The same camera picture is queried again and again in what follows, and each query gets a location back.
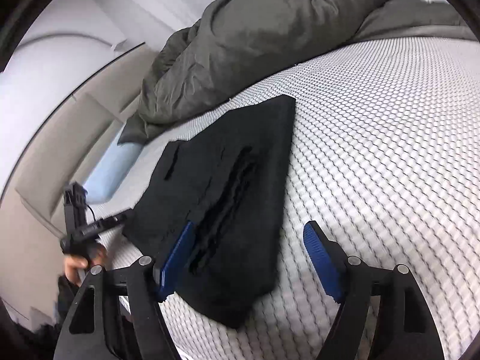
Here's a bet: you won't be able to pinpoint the beige headboard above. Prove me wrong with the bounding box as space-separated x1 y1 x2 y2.
0 43 158 323

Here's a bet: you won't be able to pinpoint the black pants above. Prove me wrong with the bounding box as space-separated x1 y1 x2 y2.
122 94 298 329

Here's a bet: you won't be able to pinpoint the white patterned mattress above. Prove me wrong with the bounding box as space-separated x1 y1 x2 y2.
86 35 480 360

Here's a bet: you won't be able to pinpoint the person's left forearm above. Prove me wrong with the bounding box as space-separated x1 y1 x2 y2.
56 274 85 308

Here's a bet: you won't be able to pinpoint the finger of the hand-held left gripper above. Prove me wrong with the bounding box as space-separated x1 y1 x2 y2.
101 210 134 229

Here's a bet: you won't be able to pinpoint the grey duvet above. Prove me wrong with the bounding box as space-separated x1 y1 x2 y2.
117 0 477 145

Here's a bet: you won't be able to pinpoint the person's left hand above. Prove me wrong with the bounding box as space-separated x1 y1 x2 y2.
63 244 107 286

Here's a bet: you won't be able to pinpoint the light blue pillow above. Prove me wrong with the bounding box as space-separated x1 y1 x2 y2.
84 127 145 203

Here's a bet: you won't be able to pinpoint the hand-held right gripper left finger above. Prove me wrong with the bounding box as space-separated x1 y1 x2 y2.
52 221 197 360

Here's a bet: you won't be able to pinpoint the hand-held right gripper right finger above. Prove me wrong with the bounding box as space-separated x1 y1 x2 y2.
303 220 445 360

